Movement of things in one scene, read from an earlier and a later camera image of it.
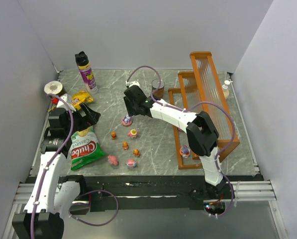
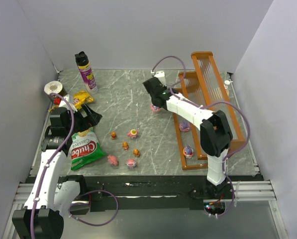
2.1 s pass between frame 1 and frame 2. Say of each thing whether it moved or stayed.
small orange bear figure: stayed
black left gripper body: stayed
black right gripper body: moved
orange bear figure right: stayed
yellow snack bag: stayed
